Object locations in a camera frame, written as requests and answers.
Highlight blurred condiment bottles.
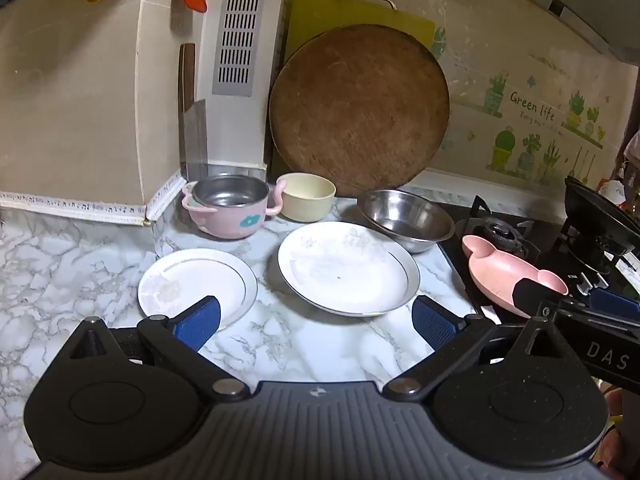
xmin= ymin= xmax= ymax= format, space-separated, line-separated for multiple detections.
xmin=597 ymin=130 xmax=640 ymax=206

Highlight cream bowl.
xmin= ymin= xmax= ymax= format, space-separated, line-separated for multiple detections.
xmin=275 ymin=172 xmax=337 ymax=222

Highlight black gas stove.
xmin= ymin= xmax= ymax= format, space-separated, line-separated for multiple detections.
xmin=436 ymin=195 xmax=640 ymax=326

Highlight large white plate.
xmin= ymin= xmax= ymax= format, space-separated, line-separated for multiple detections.
xmin=277 ymin=221 xmax=421 ymax=317

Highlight pink bowl with steel liner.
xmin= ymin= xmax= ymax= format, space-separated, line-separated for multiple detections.
xmin=181 ymin=175 xmax=286 ymax=240

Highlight green plant wall sticker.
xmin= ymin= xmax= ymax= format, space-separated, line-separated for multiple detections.
xmin=430 ymin=25 xmax=608 ymax=181

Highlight music note trim strip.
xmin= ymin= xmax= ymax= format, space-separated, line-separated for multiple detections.
xmin=0 ymin=170 xmax=188 ymax=226

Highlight yellow plastic cutting board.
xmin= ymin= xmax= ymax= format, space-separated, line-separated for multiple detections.
xmin=280 ymin=0 xmax=437 ymax=66

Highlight person's right hand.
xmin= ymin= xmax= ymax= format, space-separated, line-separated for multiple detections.
xmin=602 ymin=389 xmax=640 ymax=480

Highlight round wooden cutting board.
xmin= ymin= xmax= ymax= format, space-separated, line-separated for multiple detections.
xmin=268 ymin=24 xmax=451 ymax=198

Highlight range hood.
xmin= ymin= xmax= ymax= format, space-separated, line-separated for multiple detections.
xmin=470 ymin=0 xmax=640 ymax=66

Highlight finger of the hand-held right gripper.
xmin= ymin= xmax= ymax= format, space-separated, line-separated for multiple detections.
xmin=512 ymin=277 xmax=593 ymax=317
xmin=587 ymin=287 xmax=640 ymax=318

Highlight stainless steel bowl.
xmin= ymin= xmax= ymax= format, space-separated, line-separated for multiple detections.
xmin=357 ymin=189 xmax=456 ymax=254

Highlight pink divided plate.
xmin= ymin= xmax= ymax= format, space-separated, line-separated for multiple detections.
xmin=461 ymin=234 xmax=570 ymax=318

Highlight black wok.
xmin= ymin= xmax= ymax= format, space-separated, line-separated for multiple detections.
xmin=564 ymin=176 xmax=640 ymax=276

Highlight cleaver with wooden handle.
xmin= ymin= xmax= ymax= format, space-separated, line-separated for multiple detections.
xmin=178 ymin=43 xmax=209 ymax=173

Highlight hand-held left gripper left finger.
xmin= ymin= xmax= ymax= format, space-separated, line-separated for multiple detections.
xmin=69 ymin=295 xmax=252 ymax=404

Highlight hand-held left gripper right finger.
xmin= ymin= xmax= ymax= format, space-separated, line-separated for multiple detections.
xmin=383 ymin=295 xmax=572 ymax=403

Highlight small white plate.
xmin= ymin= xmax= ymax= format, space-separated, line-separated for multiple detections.
xmin=138 ymin=248 xmax=259 ymax=333

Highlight grey vent grille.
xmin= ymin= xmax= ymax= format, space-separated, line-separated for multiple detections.
xmin=212 ymin=0 xmax=266 ymax=97

